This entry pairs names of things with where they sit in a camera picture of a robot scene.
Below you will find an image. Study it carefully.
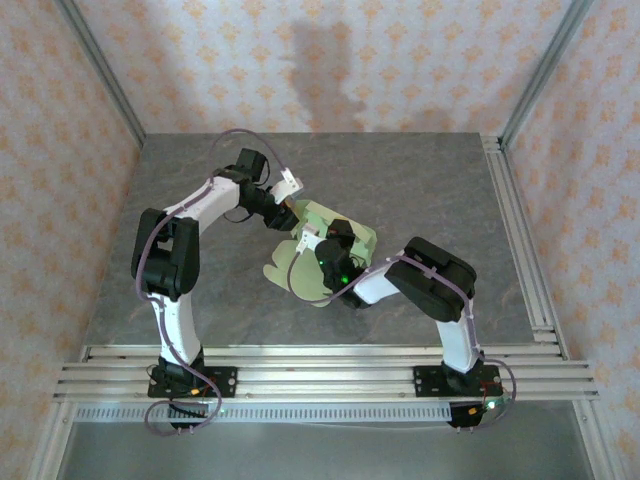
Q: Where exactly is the aluminium right frame leg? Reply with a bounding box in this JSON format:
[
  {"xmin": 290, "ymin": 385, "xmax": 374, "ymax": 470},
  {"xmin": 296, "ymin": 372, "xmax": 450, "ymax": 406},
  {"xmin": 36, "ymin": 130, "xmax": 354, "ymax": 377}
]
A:
[{"xmin": 572, "ymin": 399, "xmax": 619, "ymax": 480}]

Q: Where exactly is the aluminium frame post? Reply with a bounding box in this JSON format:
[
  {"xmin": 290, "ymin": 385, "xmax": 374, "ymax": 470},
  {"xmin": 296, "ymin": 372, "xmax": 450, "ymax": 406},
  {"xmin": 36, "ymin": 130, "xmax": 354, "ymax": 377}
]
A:
[
  {"xmin": 52, "ymin": 0, "xmax": 147, "ymax": 149},
  {"xmin": 498, "ymin": 0, "xmax": 596, "ymax": 151}
]

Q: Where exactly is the slotted grey cable duct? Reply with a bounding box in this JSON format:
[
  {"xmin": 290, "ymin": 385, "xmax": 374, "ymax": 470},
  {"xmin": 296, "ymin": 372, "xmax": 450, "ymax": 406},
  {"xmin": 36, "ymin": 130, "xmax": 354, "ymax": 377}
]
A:
[{"xmin": 74, "ymin": 403, "xmax": 451, "ymax": 422}]

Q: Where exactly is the aluminium mounting rail beam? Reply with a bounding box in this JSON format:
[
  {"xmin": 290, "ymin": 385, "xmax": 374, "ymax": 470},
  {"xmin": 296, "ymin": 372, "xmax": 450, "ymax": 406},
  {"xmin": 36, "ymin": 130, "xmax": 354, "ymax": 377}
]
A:
[{"xmin": 52, "ymin": 344, "xmax": 601, "ymax": 404}]

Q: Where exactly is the black right controller board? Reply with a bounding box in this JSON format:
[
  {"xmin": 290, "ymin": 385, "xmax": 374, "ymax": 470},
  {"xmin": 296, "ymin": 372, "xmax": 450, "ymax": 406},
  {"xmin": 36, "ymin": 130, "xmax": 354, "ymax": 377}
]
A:
[{"xmin": 448, "ymin": 399, "xmax": 511, "ymax": 432}]

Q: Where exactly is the aluminium left frame post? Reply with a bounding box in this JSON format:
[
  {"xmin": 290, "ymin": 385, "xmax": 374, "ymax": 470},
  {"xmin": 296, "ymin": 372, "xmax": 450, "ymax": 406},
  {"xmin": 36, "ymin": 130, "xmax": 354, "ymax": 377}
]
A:
[{"xmin": 52, "ymin": 0, "xmax": 147, "ymax": 149}]

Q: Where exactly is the aluminium right frame post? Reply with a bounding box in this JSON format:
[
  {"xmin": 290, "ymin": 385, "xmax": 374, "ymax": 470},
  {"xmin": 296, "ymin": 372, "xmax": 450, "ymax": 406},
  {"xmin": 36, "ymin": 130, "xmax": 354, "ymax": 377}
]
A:
[{"xmin": 498, "ymin": 0, "xmax": 596, "ymax": 151}]

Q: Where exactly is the black left controller board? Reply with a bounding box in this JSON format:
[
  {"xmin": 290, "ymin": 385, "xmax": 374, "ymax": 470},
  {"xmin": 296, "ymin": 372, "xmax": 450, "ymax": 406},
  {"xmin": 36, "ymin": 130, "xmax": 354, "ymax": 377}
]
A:
[{"xmin": 167, "ymin": 402, "xmax": 211, "ymax": 432}]

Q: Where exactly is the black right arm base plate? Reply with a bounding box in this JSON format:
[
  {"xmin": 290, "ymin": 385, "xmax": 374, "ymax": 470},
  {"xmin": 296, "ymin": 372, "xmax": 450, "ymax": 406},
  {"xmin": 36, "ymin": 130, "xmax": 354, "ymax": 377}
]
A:
[{"xmin": 411, "ymin": 364, "xmax": 503, "ymax": 399}]

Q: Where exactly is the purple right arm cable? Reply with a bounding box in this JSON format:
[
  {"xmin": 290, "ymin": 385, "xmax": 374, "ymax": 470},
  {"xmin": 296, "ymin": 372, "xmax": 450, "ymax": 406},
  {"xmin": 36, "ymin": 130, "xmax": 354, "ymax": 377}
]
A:
[{"xmin": 287, "ymin": 249, "xmax": 517, "ymax": 432}]

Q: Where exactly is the black controller board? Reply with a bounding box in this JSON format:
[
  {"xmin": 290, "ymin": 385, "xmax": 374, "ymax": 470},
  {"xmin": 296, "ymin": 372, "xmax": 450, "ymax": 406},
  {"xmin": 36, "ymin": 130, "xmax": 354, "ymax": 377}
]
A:
[
  {"xmin": 448, "ymin": 399, "xmax": 511, "ymax": 432},
  {"xmin": 167, "ymin": 402, "xmax": 211, "ymax": 432}
]

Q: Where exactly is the aluminium frame leg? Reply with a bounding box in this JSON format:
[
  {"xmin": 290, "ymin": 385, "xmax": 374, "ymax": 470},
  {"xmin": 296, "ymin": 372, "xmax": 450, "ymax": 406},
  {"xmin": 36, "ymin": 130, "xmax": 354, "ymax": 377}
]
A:
[
  {"xmin": 27, "ymin": 399, "xmax": 76, "ymax": 480},
  {"xmin": 572, "ymin": 399, "xmax": 619, "ymax": 480}
]

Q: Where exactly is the aluminium left frame leg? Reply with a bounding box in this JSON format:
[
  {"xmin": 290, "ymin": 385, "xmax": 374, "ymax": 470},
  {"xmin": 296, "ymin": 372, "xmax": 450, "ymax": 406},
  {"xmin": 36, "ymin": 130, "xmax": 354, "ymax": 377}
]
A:
[{"xmin": 27, "ymin": 399, "xmax": 76, "ymax": 480}]

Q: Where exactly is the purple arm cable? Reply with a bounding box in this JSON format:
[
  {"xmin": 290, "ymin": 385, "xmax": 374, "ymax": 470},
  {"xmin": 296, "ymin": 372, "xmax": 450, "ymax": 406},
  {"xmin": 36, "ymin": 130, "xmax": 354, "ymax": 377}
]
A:
[
  {"xmin": 134, "ymin": 128, "xmax": 296, "ymax": 436},
  {"xmin": 287, "ymin": 249, "xmax": 517, "ymax": 432}
]

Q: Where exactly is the grey metal lower panel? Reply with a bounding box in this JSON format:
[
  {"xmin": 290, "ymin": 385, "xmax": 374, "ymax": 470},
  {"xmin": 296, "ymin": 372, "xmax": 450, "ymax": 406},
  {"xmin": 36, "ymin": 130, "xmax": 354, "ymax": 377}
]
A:
[{"xmin": 57, "ymin": 419, "xmax": 596, "ymax": 480}]

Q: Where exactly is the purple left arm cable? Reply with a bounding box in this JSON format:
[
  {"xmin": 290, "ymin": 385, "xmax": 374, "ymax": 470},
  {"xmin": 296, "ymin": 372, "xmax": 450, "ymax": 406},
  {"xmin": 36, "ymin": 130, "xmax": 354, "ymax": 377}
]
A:
[{"xmin": 134, "ymin": 128, "xmax": 296, "ymax": 436}]

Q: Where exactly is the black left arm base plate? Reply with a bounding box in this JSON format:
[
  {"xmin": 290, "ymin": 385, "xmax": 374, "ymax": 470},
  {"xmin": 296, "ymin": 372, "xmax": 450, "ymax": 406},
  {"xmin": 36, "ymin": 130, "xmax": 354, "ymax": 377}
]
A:
[{"xmin": 147, "ymin": 366, "xmax": 239, "ymax": 400}]

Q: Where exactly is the light green paper box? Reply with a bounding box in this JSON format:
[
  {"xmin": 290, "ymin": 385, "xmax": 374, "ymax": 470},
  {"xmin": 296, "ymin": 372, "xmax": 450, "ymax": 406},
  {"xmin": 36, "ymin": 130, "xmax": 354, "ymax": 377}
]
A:
[{"xmin": 263, "ymin": 198, "xmax": 377, "ymax": 306}]

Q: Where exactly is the aluminium side rail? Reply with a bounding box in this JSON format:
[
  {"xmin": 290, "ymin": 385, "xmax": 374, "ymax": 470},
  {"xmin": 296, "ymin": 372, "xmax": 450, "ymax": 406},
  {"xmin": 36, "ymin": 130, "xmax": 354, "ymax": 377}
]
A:
[{"xmin": 482, "ymin": 134, "xmax": 571, "ymax": 361}]

